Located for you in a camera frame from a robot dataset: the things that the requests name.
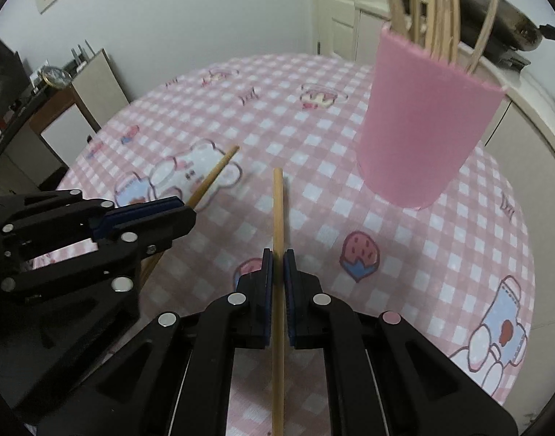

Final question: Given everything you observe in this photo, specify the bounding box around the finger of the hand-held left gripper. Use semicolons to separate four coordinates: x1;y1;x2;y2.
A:
0;208;197;303
0;190;186;261

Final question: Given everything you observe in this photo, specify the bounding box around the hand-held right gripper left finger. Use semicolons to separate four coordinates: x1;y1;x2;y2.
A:
36;247;276;436

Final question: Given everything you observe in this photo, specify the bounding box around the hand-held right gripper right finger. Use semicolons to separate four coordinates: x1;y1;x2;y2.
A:
283;249;519;436

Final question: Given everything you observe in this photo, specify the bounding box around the light wooden chopstick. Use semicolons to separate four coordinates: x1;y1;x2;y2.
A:
270;167;286;436
138;145;241;289

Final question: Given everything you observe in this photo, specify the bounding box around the pink cup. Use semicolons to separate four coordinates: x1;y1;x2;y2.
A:
355;25;507;211

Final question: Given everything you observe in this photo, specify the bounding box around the bunch of chopsticks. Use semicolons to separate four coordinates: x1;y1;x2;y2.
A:
379;0;507;76

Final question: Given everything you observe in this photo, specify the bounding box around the beige leaning board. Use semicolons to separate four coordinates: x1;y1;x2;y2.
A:
72;48;130;121

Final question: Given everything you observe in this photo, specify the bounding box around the brown wooden cabinet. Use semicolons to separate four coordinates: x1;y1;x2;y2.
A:
27;85;101;178

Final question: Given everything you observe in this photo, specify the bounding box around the round table clock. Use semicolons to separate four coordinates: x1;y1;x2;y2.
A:
39;66;71;88

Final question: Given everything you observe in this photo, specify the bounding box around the white wifi router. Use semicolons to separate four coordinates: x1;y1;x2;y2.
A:
71;40;98;73

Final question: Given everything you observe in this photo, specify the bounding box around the black television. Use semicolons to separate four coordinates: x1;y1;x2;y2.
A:
0;29;35;146

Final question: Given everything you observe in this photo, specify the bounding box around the white door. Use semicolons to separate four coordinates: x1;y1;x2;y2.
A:
316;0;382;60

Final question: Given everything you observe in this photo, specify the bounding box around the black wok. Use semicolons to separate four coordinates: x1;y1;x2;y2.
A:
454;0;555;53

